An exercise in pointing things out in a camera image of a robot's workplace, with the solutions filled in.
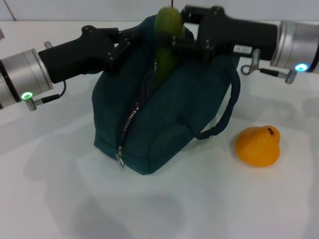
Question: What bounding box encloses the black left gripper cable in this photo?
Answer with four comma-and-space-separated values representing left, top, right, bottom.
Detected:
26, 79, 67, 112

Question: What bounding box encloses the green cucumber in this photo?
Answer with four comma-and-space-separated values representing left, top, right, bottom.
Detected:
154, 6, 185, 84

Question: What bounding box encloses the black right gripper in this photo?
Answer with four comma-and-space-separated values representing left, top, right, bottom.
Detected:
171, 4, 279, 63

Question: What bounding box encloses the dark teal fabric bag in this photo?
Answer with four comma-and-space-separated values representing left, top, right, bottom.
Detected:
91, 14, 242, 176

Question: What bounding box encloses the orange pear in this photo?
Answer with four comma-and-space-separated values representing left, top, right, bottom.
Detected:
235, 125, 281, 167

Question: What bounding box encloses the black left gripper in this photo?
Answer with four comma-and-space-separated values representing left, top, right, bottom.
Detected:
38, 24, 145, 84

